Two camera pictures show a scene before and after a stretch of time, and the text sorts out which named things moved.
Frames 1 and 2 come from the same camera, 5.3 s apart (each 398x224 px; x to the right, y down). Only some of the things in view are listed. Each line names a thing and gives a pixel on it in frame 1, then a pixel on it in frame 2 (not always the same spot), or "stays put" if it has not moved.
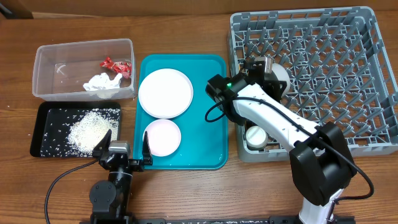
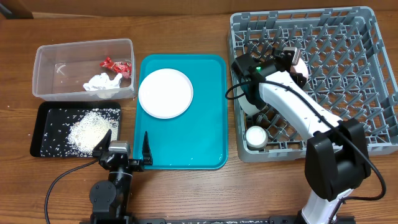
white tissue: [102, 86] stays put
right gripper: [274, 82] -> [280, 55]
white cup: [256, 137] stays put
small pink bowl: [163, 137] -> [301, 68]
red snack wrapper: [124, 68] stays put
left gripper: [105, 142] stays put
